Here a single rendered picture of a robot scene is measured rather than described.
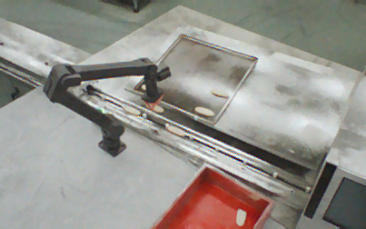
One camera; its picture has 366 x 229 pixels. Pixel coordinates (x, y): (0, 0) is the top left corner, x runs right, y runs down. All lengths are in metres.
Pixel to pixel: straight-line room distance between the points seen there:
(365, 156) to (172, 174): 0.81
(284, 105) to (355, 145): 0.68
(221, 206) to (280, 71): 0.81
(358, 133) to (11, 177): 1.41
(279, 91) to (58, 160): 1.13
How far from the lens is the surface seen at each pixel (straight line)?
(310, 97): 1.80
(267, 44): 2.38
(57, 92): 1.33
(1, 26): 2.90
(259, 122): 1.68
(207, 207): 1.46
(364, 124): 1.21
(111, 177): 1.59
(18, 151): 1.84
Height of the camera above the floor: 2.08
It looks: 45 degrees down
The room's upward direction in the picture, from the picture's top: 2 degrees counter-clockwise
